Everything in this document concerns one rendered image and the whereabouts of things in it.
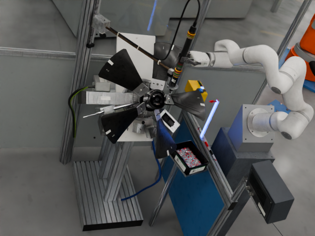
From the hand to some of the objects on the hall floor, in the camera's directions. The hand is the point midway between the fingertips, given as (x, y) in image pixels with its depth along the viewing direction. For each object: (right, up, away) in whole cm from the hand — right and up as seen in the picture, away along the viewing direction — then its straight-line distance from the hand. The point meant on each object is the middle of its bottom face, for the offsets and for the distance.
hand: (183, 57), depth 220 cm
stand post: (-54, -104, +94) cm, 150 cm away
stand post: (-60, -88, +110) cm, 153 cm away
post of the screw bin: (-19, -118, +91) cm, 150 cm away
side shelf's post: (-64, -74, +125) cm, 159 cm away
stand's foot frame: (-57, -97, +100) cm, 151 cm away
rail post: (+9, -147, +68) cm, 162 cm away
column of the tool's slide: (-93, -71, +117) cm, 165 cm away
